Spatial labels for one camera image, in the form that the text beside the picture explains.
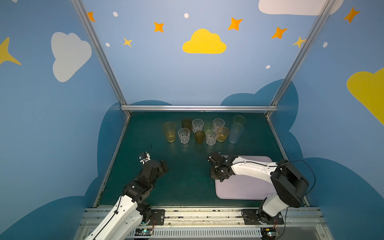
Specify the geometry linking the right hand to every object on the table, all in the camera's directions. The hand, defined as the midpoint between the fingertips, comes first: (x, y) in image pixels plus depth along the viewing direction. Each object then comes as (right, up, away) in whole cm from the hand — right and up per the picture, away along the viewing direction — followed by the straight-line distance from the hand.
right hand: (213, 175), depth 88 cm
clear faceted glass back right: (+6, +32, +21) cm, 39 cm away
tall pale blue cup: (+18, +26, +14) cm, 34 cm away
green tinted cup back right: (+20, +34, +13) cm, 42 cm away
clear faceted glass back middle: (-9, +30, +23) cm, 39 cm away
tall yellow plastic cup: (-28, +28, +11) cm, 41 cm away
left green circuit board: (-36, -22, -17) cm, 46 cm away
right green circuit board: (+24, -23, -17) cm, 37 cm away
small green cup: (-1, +29, +18) cm, 34 cm away
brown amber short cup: (-7, +22, +17) cm, 29 cm away
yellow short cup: (+10, +25, +20) cm, 33 cm away
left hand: (-29, +8, -7) cm, 31 cm away
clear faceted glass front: (+1, +22, +17) cm, 28 cm away
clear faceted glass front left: (-19, +24, +17) cm, 35 cm away
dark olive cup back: (-17, +31, +18) cm, 40 cm away
